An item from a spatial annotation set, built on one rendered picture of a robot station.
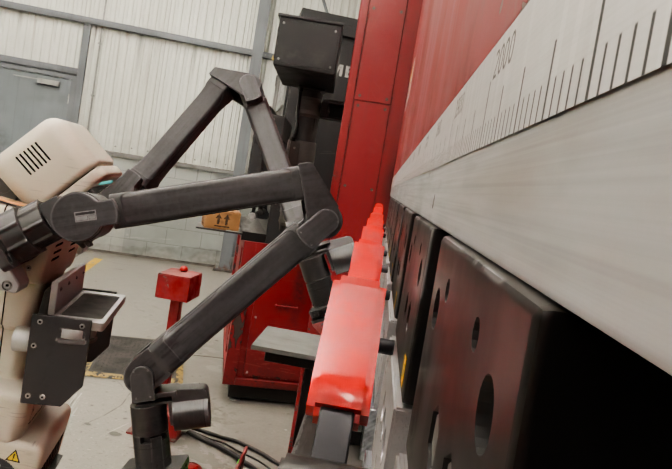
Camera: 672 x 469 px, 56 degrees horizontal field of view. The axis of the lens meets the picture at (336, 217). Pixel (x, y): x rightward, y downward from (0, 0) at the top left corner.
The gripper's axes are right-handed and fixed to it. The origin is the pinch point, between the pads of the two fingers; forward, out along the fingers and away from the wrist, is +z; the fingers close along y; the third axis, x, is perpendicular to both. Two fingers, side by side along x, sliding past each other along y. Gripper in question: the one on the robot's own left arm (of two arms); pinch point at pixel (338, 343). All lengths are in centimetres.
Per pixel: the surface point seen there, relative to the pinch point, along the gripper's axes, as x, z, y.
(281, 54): 2, -89, 100
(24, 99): 371, -274, 607
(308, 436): 8.2, 11.4, -18.0
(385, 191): -19, -28, 86
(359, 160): -14, -42, 86
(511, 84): -24, -29, -118
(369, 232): -17, -24, -69
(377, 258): -18, -24, -89
